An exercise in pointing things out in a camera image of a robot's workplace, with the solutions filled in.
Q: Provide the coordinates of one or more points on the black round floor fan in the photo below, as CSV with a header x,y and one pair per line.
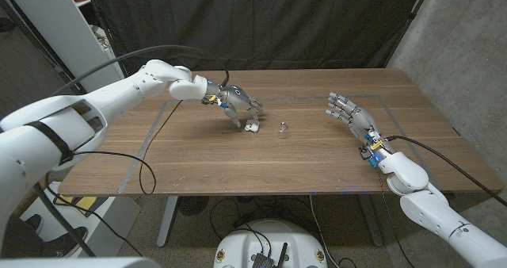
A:
x,y
193,204

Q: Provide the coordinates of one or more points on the white airpods case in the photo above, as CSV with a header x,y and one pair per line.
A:
x,y
249,128

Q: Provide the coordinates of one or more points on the white table leg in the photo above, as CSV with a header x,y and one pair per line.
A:
x,y
166,220
372,220

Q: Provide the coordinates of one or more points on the grey tape outline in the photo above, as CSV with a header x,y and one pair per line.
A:
x,y
297,98

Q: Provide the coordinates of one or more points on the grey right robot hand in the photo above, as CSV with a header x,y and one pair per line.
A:
x,y
358,119

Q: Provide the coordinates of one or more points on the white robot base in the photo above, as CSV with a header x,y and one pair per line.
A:
x,y
270,240

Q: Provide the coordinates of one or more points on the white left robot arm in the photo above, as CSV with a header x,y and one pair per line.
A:
x,y
119,93

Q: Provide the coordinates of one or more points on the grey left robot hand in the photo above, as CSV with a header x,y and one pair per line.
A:
x,y
235,97

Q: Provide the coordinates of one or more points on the black electronics module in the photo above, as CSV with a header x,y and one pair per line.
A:
x,y
261,261

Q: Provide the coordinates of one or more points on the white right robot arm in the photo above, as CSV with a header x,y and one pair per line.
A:
x,y
428,208

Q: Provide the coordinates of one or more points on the clear glass light bulb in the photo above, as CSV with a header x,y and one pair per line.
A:
x,y
283,130

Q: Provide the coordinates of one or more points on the black sneaker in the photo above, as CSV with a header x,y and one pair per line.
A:
x,y
69,242

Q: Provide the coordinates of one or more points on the white robot torso edge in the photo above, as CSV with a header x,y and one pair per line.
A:
x,y
79,263

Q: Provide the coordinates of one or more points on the white shelf cabinet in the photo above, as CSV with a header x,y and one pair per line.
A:
x,y
59,30

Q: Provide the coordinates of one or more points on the yellow and black floor item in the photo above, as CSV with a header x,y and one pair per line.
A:
x,y
79,201

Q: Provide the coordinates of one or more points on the black antenna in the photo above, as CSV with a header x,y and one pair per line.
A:
x,y
282,254

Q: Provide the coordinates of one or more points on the black curtain backdrop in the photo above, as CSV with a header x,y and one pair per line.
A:
x,y
257,22

